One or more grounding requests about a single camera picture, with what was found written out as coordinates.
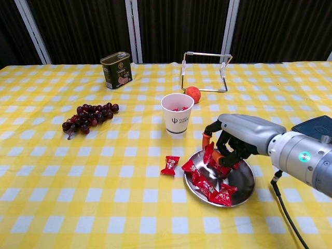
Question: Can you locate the dark red grape bunch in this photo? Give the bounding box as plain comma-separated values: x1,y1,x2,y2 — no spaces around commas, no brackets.
61,102,120,141

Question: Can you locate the white paper cup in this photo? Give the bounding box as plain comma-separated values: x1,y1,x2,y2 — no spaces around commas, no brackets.
160,93,195,137

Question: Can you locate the dark blue flat case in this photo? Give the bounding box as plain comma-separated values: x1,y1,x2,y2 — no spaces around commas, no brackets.
290,115,332,141

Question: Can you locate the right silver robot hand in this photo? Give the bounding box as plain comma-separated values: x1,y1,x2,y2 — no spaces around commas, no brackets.
201,113,287,167

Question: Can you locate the yellow white checked tablecloth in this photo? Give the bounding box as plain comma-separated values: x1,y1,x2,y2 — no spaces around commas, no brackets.
0,61,332,249

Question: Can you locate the green rectangular tin can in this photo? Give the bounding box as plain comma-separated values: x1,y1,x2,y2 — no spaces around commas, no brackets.
100,51,133,90

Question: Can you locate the round steel plate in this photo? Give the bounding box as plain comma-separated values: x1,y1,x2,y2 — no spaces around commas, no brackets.
183,149,256,208

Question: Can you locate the black pleated curtain panel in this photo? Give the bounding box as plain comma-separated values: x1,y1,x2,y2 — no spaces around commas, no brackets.
25,0,134,65
230,0,332,64
136,0,231,64
0,0,44,70

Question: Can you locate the red apple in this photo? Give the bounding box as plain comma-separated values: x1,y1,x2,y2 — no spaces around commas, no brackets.
184,86,202,104

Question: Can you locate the metal wire stand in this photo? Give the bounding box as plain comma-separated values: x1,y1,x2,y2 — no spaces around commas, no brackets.
181,51,233,93

